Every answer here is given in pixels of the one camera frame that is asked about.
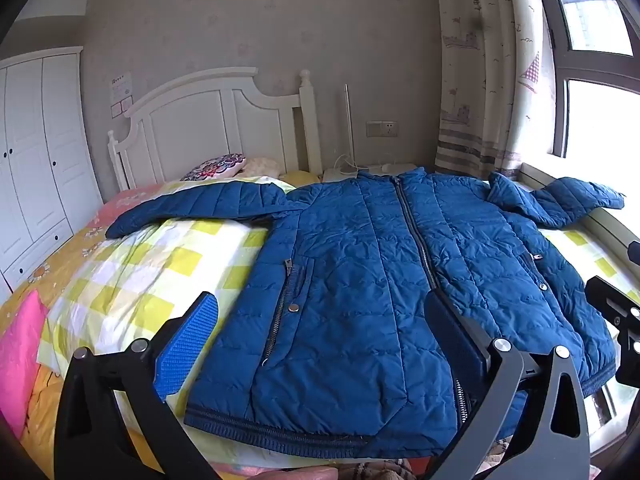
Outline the yellow pillow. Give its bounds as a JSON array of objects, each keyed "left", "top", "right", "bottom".
[{"left": 280, "top": 170, "right": 321, "bottom": 187}]

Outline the sailboat print curtain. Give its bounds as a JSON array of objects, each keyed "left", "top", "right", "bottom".
[{"left": 432, "top": 0, "right": 558, "bottom": 181}]

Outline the dark framed window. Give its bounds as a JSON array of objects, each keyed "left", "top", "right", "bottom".
[{"left": 532, "top": 0, "right": 640, "bottom": 211}]

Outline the white bed headboard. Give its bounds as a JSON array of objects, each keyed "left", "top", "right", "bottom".
[{"left": 107, "top": 66, "right": 323, "bottom": 192}]

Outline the white window sill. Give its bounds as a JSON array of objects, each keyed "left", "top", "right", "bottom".
[{"left": 517, "top": 160, "right": 640, "bottom": 281}]

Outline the blue quilted jacket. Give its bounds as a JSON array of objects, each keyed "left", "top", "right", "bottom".
[{"left": 105, "top": 167, "right": 627, "bottom": 461}]

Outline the bright pink cushion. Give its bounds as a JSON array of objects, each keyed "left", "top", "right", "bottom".
[{"left": 0, "top": 290, "right": 48, "bottom": 438}]

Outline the patterned round-print pillow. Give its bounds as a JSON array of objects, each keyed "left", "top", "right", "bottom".
[{"left": 181, "top": 153, "right": 247, "bottom": 182}]

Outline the white wardrobe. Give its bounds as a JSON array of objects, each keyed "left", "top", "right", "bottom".
[{"left": 0, "top": 46, "right": 103, "bottom": 293}]

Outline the paper wall notice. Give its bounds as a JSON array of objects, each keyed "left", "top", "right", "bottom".
[{"left": 109, "top": 72, "right": 135, "bottom": 118}]

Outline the white nightstand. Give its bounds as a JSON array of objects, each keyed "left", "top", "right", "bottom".
[{"left": 322, "top": 162, "right": 418, "bottom": 184}]

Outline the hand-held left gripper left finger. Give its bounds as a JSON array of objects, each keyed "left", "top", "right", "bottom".
[{"left": 54, "top": 291, "right": 221, "bottom": 480}]

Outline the person's left hand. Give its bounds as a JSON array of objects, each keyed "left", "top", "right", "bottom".
[{"left": 262, "top": 466, "right": 337, "bottom": 480}]

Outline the person's plaid clothing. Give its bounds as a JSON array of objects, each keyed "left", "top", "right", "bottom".
[{"left": 345, "top": 457, "right": 416, "bottom": 480}]

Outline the yellow checked bed sheet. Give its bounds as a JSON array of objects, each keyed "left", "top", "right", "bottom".
[{"left": 37, "top": 174, "right": 633, "bottom": 471}]

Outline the white lamp pole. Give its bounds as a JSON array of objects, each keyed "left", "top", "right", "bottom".
[{"left": 343, "top": 84, "right": 358, "bottom": 173}]

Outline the white cable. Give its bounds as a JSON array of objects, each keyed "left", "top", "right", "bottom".
[{"left": 332, "top": 154, "right": 396, "bottom": 176}]

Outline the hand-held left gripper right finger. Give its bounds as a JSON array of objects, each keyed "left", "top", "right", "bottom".
[{"left": 424, "top": 290, "right": 591, "bottom": 480}]

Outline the pink floral pillow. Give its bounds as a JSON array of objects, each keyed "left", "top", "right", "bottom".
[{"left": 100, "top": 182, "right": 186, "bottom": 221}]

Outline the cream pillow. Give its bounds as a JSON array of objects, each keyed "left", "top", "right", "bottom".
[{"left": 242, "top": 157, "right": 283, "bottom": 178}]

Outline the orange floral bed sheet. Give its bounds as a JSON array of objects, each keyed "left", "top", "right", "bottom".
[{"left": 0, "top": 210, "right": 131, "bottom": 480}]

